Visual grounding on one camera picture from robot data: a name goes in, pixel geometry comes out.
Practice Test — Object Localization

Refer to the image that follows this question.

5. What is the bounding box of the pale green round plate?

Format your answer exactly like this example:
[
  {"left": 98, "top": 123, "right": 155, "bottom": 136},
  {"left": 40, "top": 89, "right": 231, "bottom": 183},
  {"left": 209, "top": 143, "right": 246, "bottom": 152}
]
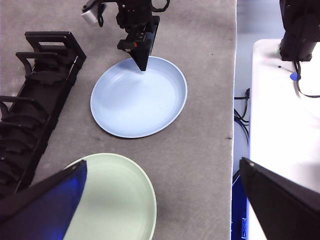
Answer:
[{"left": 62, "top": 152, "right": 158, "bottom": 240}]

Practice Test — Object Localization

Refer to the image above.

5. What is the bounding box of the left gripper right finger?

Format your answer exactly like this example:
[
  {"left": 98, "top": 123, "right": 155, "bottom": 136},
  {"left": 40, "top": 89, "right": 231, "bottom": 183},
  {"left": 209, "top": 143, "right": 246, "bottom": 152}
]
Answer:
[{"left": 238, "top": 156, "right": 320, "bottom": 240}]

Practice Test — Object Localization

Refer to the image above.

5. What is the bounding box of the black camera cable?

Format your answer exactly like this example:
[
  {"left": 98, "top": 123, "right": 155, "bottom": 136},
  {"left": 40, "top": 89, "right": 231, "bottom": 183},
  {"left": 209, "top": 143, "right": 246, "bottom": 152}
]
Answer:
[{"left": 96, "top": 2, "right": 106, "bottom": 28}]

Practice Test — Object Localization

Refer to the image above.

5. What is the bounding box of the light blue round plate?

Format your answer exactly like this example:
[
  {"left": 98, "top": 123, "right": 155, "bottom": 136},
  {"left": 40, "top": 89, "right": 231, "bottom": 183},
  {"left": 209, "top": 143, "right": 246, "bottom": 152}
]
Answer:
[{"left": 89, "top": 56, "right": 188, "bottom": 139}]

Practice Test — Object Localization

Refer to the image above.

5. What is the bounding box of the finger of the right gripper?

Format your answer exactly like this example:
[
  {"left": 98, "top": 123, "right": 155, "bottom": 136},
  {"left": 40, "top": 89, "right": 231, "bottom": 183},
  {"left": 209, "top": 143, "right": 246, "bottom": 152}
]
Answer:
[
  {"left": 128, "top": 41, "right": 153, "bottom": 73},
  {"left": 146, "top": 16, "right": 161, "bottom": 71}
]

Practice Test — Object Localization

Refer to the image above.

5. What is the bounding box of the white robot platform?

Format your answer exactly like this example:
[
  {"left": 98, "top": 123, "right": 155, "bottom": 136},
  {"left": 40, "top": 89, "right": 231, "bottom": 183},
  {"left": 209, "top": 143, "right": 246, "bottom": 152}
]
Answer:
[{"left": 249, "top": 38, "right": 320, "bottom": 240}]

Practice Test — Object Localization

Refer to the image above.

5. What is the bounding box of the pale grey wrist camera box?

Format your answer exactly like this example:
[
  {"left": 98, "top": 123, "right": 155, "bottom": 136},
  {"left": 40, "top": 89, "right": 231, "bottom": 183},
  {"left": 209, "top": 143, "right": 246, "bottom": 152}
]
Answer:
[{"left": 81, "top": 4, "right": 100, "bottom": 25}]

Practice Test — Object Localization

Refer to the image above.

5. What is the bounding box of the black floor cable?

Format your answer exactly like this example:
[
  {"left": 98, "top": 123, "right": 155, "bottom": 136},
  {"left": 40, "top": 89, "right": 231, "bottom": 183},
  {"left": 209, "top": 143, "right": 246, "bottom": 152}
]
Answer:
[{"left": 233, "top": 87, "right": 251, "bottom": 146}]

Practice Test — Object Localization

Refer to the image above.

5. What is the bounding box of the black arm base cable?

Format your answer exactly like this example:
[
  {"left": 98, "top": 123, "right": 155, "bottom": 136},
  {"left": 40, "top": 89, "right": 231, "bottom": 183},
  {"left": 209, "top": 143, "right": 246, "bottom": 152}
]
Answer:
[{"left": 293, "top": 59, "right": 320, "bottom": 99}]

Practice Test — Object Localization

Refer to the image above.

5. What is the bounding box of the black plate rack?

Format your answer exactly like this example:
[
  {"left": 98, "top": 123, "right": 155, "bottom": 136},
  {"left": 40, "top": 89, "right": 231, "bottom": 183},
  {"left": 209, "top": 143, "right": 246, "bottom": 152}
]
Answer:
[{"left": 0, "top": 31, "right": 87, "bottom": 201}]

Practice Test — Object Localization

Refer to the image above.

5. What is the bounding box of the blue printed box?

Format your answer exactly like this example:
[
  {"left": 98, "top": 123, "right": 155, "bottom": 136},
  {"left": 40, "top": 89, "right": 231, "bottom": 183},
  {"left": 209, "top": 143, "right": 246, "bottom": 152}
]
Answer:
[{"left": 231, "top": 172, "right": 251, "bottom": 240}]

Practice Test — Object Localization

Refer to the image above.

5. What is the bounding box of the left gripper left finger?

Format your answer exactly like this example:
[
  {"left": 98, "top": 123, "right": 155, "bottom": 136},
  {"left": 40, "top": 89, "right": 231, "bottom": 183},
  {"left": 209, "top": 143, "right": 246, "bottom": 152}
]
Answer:
[{"left": 0, "top": 159, "right": 88, "bottom": 240}]

